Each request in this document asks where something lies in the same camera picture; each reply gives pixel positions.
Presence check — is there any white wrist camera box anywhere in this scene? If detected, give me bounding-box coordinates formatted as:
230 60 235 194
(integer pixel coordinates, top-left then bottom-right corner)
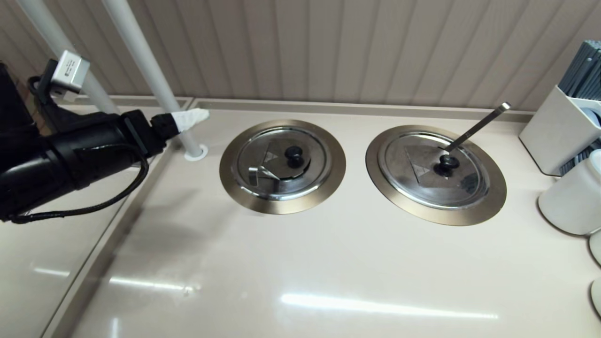
50 50 91 102

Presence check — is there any grey chopsticks bundle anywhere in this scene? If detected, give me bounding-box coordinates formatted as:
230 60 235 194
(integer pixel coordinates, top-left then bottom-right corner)
558 39 601 101

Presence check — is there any white blue-rimmed dish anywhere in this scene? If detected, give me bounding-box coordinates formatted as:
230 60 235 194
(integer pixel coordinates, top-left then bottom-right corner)
578 108 601 130

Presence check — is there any white ceramic jar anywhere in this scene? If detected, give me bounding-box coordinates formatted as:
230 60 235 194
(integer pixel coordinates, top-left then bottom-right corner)
538 149 601 235

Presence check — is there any white utensil holder box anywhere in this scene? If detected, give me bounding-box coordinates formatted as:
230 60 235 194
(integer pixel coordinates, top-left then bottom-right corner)
519 84 601 177

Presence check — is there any steel hinged lid black knob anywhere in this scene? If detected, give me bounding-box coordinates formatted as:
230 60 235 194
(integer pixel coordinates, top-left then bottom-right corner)
236 127 334 201
378 132 492 210

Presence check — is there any white slanted pole with flange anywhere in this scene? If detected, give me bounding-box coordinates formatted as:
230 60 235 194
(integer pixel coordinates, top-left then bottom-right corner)
101 0 208 161

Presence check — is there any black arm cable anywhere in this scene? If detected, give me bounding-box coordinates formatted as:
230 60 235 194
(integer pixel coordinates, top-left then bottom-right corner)
9 143 150 224

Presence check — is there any steel ladle straight handle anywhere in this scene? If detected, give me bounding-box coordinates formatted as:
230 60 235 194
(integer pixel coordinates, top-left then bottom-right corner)
444 102 512 153

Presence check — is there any bronze well rim ring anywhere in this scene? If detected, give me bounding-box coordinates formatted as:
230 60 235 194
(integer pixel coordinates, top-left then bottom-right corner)
219 119 347 215
366 124 508 227

